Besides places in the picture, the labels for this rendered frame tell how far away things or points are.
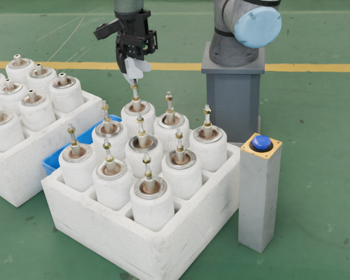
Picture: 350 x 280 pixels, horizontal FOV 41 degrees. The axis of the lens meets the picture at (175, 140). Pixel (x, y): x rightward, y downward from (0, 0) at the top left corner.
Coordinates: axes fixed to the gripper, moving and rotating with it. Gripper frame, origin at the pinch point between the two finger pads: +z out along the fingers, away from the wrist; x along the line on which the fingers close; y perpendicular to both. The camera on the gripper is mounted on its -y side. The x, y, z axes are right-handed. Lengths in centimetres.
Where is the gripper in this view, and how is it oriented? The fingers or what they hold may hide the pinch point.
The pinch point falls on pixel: (131, 79)
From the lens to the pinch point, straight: 127.3
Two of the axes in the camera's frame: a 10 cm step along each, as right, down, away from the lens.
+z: 0.7, 8.0, 6.0
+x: 4.8, -5.5, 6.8
